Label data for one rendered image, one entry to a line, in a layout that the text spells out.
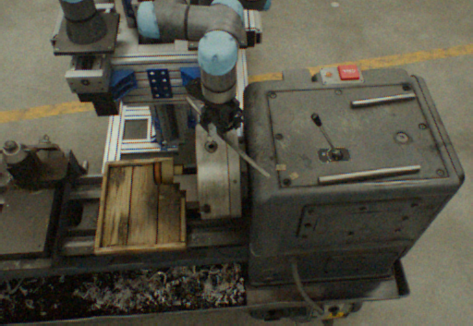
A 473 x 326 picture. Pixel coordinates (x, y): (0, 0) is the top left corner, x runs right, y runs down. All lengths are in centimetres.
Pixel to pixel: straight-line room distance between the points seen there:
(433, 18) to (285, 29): 120
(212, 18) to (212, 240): 85
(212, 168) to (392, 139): 52
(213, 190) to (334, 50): 236
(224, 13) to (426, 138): 73
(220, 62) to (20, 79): 278
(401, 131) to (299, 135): 30
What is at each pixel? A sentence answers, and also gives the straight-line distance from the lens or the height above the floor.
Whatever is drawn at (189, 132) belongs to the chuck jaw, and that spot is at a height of 120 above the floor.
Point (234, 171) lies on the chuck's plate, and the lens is 128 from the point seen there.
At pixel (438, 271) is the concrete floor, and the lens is 265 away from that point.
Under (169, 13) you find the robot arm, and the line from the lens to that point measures 97.
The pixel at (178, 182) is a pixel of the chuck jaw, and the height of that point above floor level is 111.
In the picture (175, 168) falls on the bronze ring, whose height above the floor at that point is 111.
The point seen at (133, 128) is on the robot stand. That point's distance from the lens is 271.
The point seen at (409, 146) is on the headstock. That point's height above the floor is 125.
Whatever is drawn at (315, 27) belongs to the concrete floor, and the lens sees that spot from 366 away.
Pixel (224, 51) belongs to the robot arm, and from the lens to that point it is 86.
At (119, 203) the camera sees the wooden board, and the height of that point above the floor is 88.
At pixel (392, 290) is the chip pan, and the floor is 54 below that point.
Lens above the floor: 229
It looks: 54 degrees down
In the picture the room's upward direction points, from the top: straight up
